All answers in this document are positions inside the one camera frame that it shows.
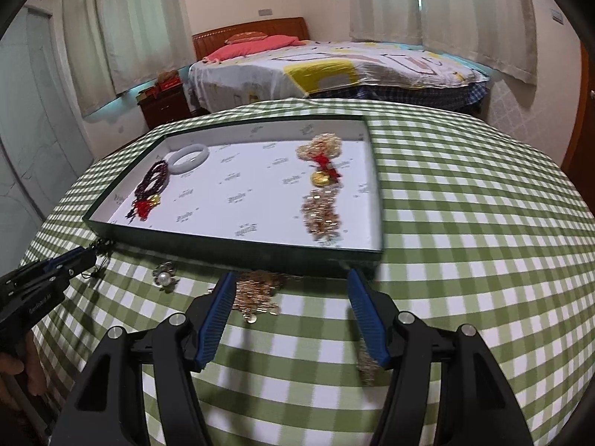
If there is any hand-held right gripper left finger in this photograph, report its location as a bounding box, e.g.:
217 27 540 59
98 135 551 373
49 272 238 446

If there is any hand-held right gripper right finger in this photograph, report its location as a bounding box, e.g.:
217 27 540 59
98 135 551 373
348 268 533 446

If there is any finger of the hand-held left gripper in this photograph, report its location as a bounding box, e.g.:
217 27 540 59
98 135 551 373
58 260 100 294
44 246 98 280

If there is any small black ornament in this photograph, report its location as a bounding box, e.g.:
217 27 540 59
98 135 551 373
84 239 115 282

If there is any slim crystal brooch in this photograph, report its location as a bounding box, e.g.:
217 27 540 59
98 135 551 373
356 334 380 388

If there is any gold coin chain ornament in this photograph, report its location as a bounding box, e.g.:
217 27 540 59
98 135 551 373
232 270 303 325

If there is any dark red bead bracelet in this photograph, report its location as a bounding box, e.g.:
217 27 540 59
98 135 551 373
134 159 170 198

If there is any rose gold rhinestone brooch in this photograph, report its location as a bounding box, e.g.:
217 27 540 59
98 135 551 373
300 188 345 242

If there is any dark green shallow box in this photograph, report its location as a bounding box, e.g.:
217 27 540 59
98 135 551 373
83 115 385 279

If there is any white jade bangle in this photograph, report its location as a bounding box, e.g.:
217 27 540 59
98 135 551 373
167 144 210 175

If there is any red tassel gold ingot charm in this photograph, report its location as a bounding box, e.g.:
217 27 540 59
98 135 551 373
307 155 345 189

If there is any pearl cluster brooch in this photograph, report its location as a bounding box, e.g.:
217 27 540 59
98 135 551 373
296 134 342 161

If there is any person's left hand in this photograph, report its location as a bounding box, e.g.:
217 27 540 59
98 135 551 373
0 334 37 410

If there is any pearl flower brooch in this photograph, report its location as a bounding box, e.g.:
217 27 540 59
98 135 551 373
152 262 180 293

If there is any green checkered tablecloth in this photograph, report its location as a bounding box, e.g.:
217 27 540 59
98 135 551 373
21 97 595 446

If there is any glass sliding wardrobe door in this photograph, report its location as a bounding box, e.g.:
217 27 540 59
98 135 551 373
0 4 94 252

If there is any dark wooden nightstand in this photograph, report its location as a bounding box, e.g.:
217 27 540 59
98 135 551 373
137 86 192 131

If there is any white curtain panel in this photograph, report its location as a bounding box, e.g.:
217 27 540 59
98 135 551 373
348 0 422 45
62 0 117 118
416 0 540 85
95 0 196 94

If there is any bed with patterned sheet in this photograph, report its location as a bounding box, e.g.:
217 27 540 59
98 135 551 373
188 39 492 117

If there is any pink pillow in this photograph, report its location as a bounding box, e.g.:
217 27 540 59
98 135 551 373
202 35 306 64

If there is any brown wooden door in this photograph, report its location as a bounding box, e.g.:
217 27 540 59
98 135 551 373
562 42 595 178

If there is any wooden headboard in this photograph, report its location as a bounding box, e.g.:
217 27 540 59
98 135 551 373
192 17 310 61

